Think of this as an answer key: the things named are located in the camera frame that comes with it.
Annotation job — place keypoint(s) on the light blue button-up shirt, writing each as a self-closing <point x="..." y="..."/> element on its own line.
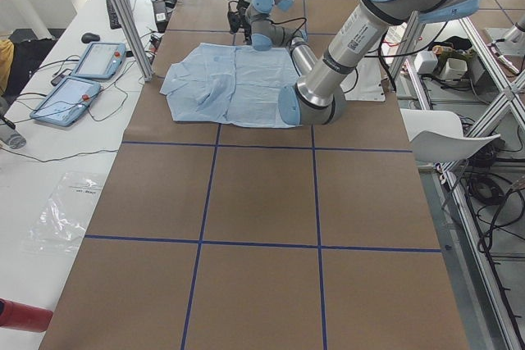
<point x="234" y="85"/>

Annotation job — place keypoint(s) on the blue teach pendant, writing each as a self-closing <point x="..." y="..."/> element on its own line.
<point x="100" y="61"/>
<point x="67" y="102"/>

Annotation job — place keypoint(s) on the black keyboard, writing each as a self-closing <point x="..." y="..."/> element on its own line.
<point x="113" y="18"/>

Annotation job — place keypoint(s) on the red cylinder bottle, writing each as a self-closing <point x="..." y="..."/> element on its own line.
<point x="19" y="316"/>

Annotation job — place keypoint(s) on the white plastic chair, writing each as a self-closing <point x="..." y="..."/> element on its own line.
<point x="437" y="136"/>

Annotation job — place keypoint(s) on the far blue teach pendant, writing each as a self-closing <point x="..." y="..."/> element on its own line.
<point x="100" y="61"/>

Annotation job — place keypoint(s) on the clear plastic bag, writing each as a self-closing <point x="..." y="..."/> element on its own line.
<point x="63" y="222"/>

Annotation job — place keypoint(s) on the near blue teach pendant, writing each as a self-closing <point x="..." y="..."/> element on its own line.
<point x="67" y="102"/>

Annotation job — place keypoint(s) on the aluminium frame post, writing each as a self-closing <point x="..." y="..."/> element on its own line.
<point x="125" y="16"/>

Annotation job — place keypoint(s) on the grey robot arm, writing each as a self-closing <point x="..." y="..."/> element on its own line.
<point x="253" y="17"/>
<point x="317" y="98"/>

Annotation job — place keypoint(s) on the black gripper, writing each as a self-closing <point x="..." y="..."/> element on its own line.
<point x="247" y="26"/>

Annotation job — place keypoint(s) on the black computer mouse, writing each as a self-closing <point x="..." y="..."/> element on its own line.
<point x="90" y="37"/>

